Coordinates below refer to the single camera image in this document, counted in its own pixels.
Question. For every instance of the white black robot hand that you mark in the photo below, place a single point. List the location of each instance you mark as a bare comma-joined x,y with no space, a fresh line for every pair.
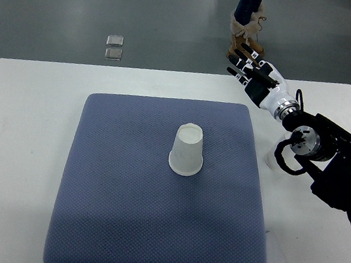
262,83

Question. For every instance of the white paper cup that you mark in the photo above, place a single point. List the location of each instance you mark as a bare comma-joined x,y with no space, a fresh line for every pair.
272,159
186,155

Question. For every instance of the brown fur boot rear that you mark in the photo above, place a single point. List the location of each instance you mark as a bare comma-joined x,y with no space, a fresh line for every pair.
257,19

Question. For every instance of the brown fur boot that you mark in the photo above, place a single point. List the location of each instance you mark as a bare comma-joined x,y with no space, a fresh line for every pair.
239,34
257,19

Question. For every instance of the brown fur boot front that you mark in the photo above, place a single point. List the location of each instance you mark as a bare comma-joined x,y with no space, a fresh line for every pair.
239,34

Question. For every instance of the blue jeans leg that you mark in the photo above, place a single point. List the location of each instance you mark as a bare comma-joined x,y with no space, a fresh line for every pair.
244,10

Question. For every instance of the white paper cup on mat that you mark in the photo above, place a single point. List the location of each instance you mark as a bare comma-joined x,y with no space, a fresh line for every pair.
186,155

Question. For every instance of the lower metal floor plate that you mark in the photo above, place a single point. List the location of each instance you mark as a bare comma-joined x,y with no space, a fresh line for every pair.
113,54

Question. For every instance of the metal floor plate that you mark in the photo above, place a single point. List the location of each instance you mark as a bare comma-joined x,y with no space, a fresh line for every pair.
113,54
115,40

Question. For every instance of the upper metal floor plate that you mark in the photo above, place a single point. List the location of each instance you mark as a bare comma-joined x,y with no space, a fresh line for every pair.
115,40

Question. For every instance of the blue textured cushion mat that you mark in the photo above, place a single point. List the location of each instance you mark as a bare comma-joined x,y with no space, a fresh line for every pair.
120,202

